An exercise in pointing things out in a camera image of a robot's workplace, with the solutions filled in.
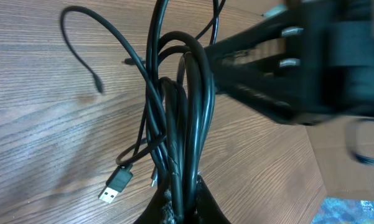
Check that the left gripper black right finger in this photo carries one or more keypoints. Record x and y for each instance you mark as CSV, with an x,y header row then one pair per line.
x,y
207,210

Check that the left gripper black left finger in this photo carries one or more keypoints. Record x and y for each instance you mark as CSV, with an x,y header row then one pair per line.
x,y
159,209

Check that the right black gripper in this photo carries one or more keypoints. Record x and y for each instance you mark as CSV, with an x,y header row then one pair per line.
x,y
347,70

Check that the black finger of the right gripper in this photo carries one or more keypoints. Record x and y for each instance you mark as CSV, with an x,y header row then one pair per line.
x,y
266,87

